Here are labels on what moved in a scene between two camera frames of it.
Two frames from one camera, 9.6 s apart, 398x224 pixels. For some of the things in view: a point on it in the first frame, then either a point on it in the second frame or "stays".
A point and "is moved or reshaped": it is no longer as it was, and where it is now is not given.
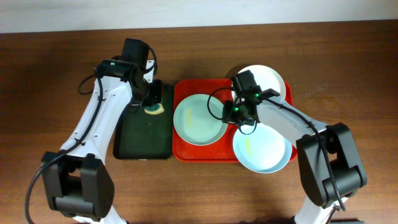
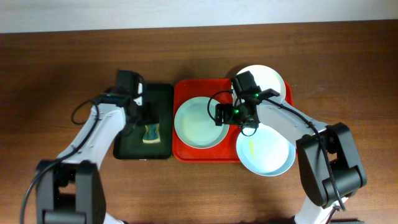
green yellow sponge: x=154 y=109 is moved or reshaped
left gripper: x=157 y=97 -> x=149 y=118
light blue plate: x=266 y=150 stays
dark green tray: x=139 y=135 stays
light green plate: x=198 y=119 stays
